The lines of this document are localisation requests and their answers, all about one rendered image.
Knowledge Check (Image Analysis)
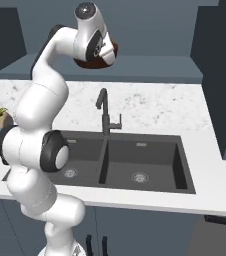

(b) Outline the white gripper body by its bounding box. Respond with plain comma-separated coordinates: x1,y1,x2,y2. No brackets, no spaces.
99,40,117,66

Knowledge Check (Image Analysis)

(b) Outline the brown bowl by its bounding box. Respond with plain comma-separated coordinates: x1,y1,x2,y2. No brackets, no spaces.
73,41,120,70

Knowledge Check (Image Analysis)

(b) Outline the blue-grey open cabinet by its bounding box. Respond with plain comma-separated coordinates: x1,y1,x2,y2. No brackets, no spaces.
0,0,220,85

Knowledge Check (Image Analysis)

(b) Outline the dark cabinet door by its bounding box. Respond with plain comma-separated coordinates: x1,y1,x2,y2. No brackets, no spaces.
189,0,226,163
0,7,28,92

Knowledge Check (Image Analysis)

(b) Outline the dark grey tap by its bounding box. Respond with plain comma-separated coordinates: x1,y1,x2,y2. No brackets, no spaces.
95,87,123,138

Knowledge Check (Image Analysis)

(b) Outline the dark grey double sink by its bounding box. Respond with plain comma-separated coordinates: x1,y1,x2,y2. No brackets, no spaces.
2,129,197,195

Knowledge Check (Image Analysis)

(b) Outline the blue-grey cupboard door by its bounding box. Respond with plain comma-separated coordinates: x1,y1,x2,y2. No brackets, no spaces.
0,197,97,256
94,205,200,256

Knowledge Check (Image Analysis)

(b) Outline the grey dishwasher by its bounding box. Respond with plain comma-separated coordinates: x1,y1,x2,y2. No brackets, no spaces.
184,214,226,256

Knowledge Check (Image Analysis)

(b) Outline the black cupboard handle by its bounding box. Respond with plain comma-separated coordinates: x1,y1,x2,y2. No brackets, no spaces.
85,234,94,256
101,235,109,256

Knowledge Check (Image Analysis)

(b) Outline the black dishwasher handle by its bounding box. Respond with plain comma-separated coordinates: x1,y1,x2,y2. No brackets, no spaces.
203,214,226,229

